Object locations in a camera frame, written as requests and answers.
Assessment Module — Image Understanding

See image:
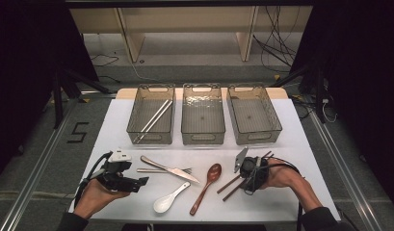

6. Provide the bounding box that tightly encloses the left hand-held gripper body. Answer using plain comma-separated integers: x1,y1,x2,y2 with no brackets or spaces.
96,148,144,193

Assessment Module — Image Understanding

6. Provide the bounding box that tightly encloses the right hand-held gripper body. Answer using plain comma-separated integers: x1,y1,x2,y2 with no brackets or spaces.
233,146,270,196

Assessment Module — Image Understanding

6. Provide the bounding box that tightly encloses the steel fork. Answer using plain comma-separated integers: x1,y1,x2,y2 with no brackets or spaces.
136,167,193,175

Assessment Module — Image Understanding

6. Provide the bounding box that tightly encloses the white ceramic spoon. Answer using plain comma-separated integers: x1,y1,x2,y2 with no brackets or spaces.
152,181,192,215

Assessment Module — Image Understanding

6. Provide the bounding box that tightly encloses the brown wooden chopstick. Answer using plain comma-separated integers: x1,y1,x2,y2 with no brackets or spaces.
222,153,276,202
216,150,275,194

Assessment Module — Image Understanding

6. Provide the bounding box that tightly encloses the brown wooden spoon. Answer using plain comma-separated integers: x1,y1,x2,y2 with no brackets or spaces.
189,163,223,217

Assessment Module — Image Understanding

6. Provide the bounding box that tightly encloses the steel table knife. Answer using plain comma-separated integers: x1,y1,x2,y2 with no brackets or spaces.
140,155,200,185

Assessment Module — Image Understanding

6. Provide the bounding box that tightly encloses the smoky clear plastic bin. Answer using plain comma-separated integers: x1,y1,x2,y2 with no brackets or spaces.
226,83,284,146
126,83,177,146
180,82,226,146

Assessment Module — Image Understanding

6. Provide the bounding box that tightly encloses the person's right hand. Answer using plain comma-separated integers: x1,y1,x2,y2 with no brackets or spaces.
263,159,303,191

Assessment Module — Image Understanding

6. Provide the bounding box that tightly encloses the person's left hand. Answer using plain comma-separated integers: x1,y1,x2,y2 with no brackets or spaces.
73,177,131,219

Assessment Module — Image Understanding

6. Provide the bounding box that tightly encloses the black tripod stand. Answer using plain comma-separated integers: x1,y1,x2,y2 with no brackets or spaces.
51,68,113,129
271,62,328,124

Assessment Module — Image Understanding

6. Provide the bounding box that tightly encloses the black curtain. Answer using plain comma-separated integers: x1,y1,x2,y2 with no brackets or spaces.
0,0,100,187
289,0,394,213

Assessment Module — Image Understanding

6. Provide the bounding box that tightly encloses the beige wooden desk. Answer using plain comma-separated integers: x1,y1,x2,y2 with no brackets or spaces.
68,6,314,64

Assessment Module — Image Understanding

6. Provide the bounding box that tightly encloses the left hand-held gripper cable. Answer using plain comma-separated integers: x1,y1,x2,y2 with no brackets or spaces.
73,151,113,208

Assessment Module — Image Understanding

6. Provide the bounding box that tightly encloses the hand-held gripper cable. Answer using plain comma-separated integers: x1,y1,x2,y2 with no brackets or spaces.
73,151,113,208
244,156,303,231

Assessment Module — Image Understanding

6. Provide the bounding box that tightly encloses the right hand-held gripper cable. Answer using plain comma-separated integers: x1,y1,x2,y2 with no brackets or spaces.
244,156,303,231

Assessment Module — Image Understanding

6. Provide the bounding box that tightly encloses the short aluminium rail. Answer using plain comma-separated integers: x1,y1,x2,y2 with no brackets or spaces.
79,90,118,99

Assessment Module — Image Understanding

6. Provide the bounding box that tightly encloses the long aluminium rail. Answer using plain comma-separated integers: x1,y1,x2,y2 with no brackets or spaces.
0,105,77,231
308,110,383,231

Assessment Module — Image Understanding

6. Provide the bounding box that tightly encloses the white floor cable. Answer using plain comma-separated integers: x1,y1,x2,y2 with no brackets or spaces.
130,61,160,83

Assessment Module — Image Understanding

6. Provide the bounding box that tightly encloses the white cable with plug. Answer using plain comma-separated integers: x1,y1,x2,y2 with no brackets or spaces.
321,97,338,124

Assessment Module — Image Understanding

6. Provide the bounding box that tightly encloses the black floor cable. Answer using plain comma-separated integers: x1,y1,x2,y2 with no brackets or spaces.
90,53,121,85

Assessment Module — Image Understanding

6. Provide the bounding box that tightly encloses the bundle of black cables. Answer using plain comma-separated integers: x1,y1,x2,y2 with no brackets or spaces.
251,6,299,74

